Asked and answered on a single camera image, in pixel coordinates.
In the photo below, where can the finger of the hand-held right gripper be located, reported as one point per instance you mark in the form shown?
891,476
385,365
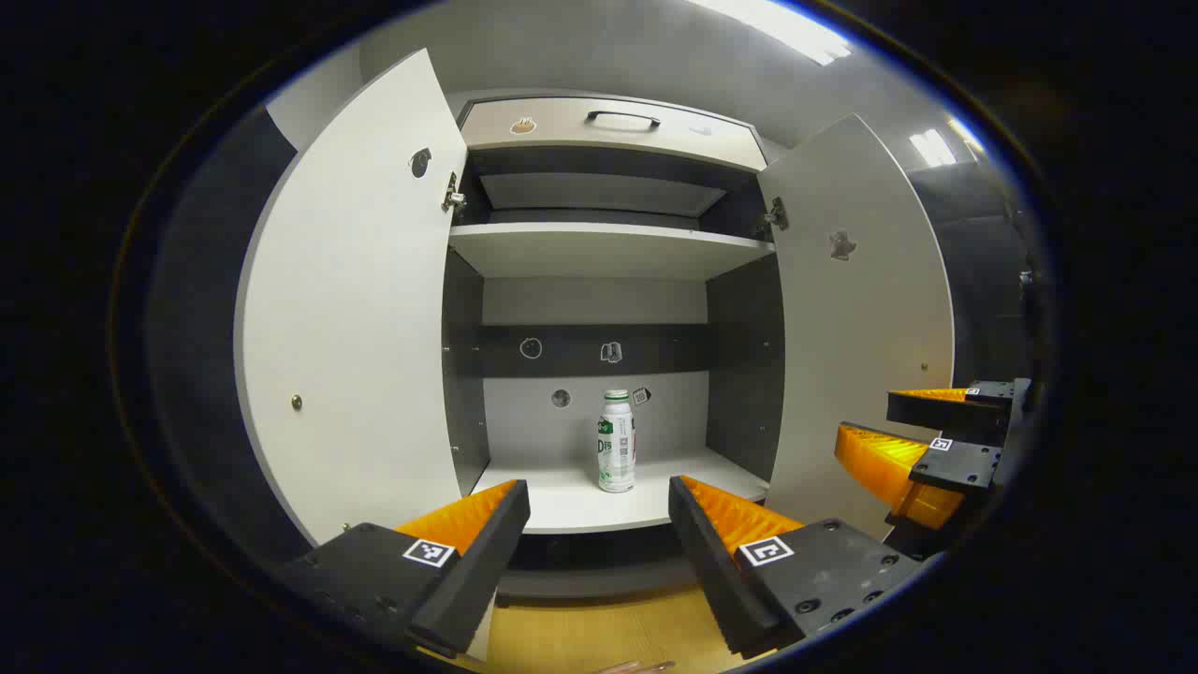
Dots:
945,412
955,465

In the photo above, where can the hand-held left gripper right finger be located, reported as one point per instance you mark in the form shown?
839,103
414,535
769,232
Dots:
716,580

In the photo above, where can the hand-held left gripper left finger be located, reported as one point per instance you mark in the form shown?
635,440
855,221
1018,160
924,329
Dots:
477,571

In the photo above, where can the white bottle with green label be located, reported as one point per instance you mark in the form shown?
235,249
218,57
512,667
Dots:
616,459

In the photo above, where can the white and grey cabinet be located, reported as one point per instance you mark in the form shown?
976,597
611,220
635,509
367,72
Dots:
590,421

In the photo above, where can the metal door hinge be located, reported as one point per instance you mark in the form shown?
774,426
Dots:
775,215
453,195

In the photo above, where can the white cabinet shelf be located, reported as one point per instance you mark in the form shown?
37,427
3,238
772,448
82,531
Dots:
599,253

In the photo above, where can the large ceiling light panel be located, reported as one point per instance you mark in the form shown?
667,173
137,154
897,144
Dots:
777,23

